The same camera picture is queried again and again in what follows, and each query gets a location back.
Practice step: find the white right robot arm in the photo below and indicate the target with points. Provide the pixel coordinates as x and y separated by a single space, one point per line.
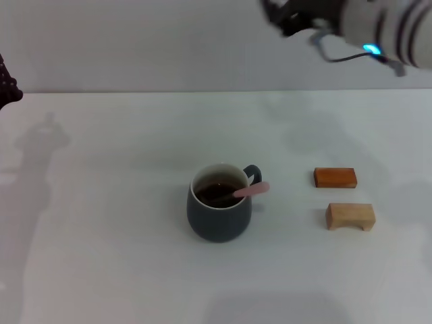
405 27

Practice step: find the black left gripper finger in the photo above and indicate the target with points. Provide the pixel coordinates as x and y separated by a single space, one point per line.
6 87

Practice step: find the reddish brown wooden block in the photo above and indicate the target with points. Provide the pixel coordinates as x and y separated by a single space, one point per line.
334 177

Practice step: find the dark grey ceramic cup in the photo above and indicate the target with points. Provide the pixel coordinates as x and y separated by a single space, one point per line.
216 222

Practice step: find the light wooden arch block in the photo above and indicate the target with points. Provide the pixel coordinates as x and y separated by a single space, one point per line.
347 214

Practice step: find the dark coffee liquid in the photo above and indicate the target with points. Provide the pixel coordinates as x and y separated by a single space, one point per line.
211 189

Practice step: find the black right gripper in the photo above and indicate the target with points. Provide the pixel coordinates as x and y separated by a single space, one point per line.
297 17

